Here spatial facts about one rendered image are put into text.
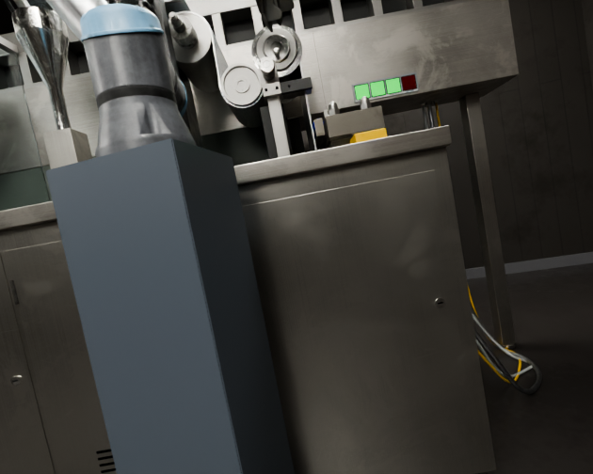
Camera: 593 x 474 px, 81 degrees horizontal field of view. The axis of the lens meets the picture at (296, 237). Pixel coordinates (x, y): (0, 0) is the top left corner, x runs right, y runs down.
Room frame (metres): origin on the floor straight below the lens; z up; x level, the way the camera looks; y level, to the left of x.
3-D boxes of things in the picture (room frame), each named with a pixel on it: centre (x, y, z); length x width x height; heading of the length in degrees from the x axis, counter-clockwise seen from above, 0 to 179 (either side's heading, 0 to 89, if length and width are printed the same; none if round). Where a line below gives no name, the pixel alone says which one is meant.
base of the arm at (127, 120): (0.56, 0.21, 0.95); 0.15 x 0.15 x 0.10
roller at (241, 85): (1.16, 0.07, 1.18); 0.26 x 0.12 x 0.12; 179
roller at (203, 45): (1.17, 0.20, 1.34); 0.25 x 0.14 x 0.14; 179
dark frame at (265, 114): (1.20, 0.00, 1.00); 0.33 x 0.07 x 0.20; 179
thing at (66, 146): (1.15, 0.67, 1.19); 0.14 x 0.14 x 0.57
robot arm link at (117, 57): (0.57, 0.21, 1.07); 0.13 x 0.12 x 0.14; 7
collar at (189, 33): (1.01, 0.21, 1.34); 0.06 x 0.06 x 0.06; 89
